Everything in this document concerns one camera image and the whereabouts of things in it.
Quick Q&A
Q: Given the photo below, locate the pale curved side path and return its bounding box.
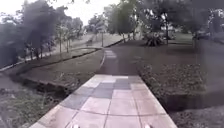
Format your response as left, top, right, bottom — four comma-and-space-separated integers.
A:
0, 45, 103, 73

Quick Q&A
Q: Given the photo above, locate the pink and grey slab path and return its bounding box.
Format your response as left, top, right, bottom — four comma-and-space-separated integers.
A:
29, 49, 178, 128

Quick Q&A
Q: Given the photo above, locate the grass lawn with leaves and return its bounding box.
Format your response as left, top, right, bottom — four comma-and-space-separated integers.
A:
0, 49, 106, 128
114, 33, 224, 128

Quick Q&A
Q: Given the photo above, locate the spiky bush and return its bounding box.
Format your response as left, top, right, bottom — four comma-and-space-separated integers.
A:
143, 33, 166, 48

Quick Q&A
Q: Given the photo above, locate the group of trees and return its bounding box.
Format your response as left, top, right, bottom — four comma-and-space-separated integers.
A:
103, 0, 224, 48

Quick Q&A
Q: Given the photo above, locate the row of trees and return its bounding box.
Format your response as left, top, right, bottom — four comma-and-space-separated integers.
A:
0, 0, 84, 68

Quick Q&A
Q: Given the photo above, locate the dark drainage ditch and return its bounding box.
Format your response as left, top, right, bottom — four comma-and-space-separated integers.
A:
8, 73, 224, 113

